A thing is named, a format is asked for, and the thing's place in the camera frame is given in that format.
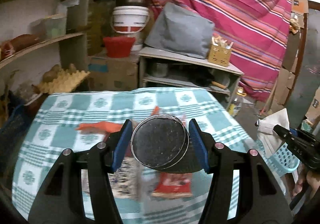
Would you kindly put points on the wooden wall shelf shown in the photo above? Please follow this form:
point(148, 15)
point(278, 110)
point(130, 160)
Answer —
point(44, 33)

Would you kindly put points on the black white patterned box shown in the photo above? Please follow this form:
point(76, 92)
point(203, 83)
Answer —
point(125, 182)

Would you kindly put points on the oil bottle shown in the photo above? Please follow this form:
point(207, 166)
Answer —
point(236, 103)

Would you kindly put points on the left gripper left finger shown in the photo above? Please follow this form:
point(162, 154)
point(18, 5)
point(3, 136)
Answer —
point(60, 197)

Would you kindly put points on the red snack wrapper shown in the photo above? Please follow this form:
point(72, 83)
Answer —
point(173, 186)

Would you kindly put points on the white paper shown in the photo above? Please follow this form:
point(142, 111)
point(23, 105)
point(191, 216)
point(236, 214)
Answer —
point(270, 140)

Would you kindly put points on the yellow egg tray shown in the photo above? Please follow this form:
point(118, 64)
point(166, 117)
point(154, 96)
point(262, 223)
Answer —
point(59, 80)

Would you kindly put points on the black round container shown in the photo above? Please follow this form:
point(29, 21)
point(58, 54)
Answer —
point(162, 143)

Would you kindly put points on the yellow utensil holder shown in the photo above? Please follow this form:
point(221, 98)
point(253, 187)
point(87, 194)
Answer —
point(220, 51)

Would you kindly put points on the grey low cabinet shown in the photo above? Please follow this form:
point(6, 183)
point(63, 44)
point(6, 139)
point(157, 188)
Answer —
point(166, 69)

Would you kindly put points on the orange clear candy wrappers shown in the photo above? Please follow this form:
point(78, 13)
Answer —
point(160, 111)

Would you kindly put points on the cardboard box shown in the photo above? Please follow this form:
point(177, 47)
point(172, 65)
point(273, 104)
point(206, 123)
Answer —
point(113, 74)

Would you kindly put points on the white plastic bucket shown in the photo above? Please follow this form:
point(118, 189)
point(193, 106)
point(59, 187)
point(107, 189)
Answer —
point(130, 21)

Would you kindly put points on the orange flat wrapper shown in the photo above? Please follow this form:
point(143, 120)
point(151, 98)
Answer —
point(99, 128)

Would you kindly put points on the grey pillow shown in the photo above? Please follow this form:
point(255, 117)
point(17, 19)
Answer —
point(181, 31)

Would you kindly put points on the light blue plastic basket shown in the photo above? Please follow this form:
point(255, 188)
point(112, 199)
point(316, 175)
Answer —
point(282, 162)

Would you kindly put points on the pink striped curtain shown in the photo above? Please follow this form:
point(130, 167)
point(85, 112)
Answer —
point(259, 31)

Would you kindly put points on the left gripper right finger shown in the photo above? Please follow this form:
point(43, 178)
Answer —
point(243, 189)

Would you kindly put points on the red plastic basin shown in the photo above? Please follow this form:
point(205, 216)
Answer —
point(119, 46)

